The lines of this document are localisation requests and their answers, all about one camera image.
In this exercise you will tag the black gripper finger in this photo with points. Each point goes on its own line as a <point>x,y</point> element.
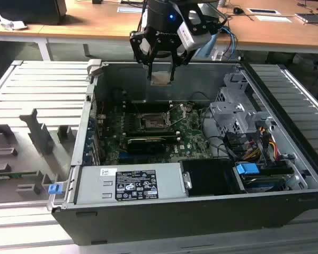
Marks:
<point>135,45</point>
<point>181,58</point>

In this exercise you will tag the square cpu chip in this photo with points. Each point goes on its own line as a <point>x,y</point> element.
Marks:
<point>160,79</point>

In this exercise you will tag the black ram slot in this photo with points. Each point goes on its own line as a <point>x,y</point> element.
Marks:
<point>148,131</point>
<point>130,106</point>
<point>172,138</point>
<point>137,101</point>

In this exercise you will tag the cpu socket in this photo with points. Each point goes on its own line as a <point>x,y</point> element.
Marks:
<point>152,123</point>

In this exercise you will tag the wooden desk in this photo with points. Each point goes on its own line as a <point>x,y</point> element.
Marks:
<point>82,21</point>

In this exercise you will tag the silver metal drive cage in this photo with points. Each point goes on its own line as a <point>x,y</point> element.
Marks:
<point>228,113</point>

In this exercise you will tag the black computer mouse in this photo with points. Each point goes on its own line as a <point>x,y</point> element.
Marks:
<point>238,10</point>

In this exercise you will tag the green motherboard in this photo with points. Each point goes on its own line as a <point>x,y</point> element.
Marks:
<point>190,148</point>

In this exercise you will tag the white paper sheet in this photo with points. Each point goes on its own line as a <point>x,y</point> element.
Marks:
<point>273,18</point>

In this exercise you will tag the black box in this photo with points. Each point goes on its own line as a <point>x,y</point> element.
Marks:
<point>24,10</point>

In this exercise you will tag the black plastic fan shroud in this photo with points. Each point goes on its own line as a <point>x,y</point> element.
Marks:
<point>209,177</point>

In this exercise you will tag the crumpled white paper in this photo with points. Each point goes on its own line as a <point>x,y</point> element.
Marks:
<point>10,23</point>

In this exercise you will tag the hard disk in blue carrier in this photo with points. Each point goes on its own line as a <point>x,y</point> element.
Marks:
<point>246,168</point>

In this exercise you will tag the grey parts rack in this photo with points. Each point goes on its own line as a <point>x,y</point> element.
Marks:
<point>39,132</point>

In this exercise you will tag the grey laptop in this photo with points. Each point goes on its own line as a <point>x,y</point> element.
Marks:
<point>312,18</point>

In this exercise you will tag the grey power supply with label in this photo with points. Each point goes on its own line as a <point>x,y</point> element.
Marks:
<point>95,182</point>

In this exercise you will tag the blue plastic latch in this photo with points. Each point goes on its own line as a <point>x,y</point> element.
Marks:
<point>55,190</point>

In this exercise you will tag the black open pc case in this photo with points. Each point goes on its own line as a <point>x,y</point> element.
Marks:
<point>148,225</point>

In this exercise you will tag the green ram stick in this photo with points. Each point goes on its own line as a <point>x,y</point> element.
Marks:
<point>13,173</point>

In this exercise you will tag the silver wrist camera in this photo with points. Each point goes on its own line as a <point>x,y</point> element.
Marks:
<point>193,37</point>

